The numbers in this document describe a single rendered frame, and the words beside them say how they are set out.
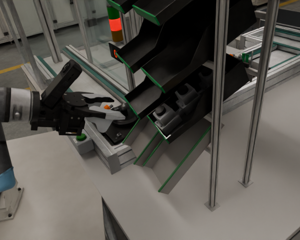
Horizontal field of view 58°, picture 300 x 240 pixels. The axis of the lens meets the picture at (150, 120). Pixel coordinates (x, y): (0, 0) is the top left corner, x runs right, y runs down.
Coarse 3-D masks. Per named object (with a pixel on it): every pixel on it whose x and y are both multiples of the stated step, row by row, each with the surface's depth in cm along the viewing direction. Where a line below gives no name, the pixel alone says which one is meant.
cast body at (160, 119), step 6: (156, 108) 74; (162, 108) 73; (168, 108) 73; (156, 114) 74; (162, 114) 73; (168, 114) 73; (174, 114) 74; (180, 114) 77; (162, 120) 73; (168, 120) 74; (174, 120) 75; (180, 120) 76; (162, 126) 75; (168, 126) 75; (174, 126) 76; (168, 132) 76
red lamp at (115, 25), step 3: (111, 21) 118; (114, 21) 118; (117, 21) 118; (111, 24) 119; (114, 24) 119; (117, 24) 119; (120, 24) 120; (111, 27) 120; (114, 27) 119; (117, 27) 120; (120, 27) 121; (114, 30) 120; (117, 30) 120
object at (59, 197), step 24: (24, 144) 134; (48, 144) 132; (24, 168) 120; (48, 168) 119; (72, 168) 117; (24, 192) 109; (48, 192) 107; (72, 192) 106; (96, 192) 105; (24, 216) 99; (48, 216) 98; (72, 216) 97; (96, 216) 96
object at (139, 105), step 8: (144, 80) 93; (136, 88) 93; (144, 88) 94; (152, 88) 91; (128, 96) 93; (136, 96) 93; (144, 96) 91; (152, 96) 88; (160, 96) 83; (168, 96) 84; (136, 104) 90; (144, 104) 88; (152, 104) 83; (136, 112) 87; (144, 112) 84
